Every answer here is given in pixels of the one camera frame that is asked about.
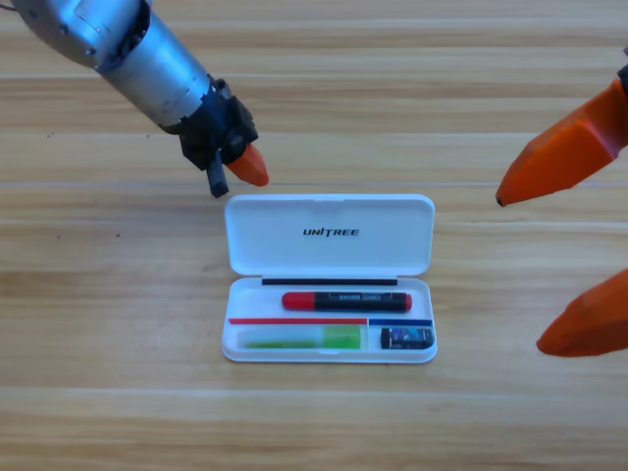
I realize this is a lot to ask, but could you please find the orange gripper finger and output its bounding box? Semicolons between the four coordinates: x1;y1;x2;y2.
535;268;628;358

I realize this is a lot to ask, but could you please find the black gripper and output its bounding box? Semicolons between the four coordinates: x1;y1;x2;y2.
179;78;271;198
495;46;628;208

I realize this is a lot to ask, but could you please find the white Unitree pencil case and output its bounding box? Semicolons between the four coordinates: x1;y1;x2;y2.
221;193;439;365

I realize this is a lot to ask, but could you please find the red black whiteboard marker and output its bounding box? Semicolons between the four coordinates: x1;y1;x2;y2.
281;290;413;313

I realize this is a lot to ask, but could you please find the dark blue eraser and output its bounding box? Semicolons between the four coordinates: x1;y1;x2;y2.
380;327;436;351

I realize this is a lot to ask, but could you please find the green glue stick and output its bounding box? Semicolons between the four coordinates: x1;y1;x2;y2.
236;326;363;350

